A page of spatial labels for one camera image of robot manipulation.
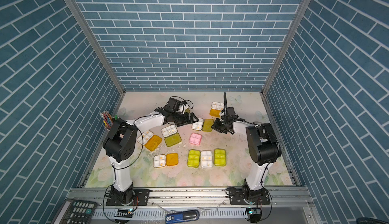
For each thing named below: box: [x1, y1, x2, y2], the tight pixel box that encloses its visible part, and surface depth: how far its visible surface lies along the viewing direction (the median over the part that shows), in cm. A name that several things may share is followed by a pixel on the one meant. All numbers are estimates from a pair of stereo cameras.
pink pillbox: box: [188, 132, 203, 146], surface depth 96 cm
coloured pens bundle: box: [99, 110, 113, 129], surface depth 88 cm
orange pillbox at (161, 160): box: [152, 152, 179, 168], surface depth 88 cm
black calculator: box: [52, 198, 98, 224], surface depth 69 cm
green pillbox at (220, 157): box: [213, 148, 227, 167], surface depth 88 cm
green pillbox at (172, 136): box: [161, 125, 182, 147], surface depth 98 cm
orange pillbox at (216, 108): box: [209, 101, 225, 118], surface depth 114 cm
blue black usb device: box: [165, 209, 201, 224], surface depth 67 cm
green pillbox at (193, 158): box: [186, 149, 201, 168], surface depth 88 cm
